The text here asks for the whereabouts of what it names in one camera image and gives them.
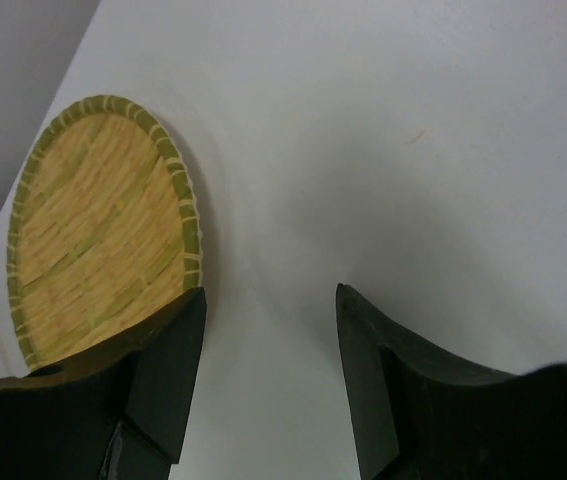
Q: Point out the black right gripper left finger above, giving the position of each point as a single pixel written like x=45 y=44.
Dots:
x=118 y=410

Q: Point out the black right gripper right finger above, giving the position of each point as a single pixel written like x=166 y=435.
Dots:
x=420 y=412

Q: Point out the yellow woven round plate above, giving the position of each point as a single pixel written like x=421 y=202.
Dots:
x=103 y=230

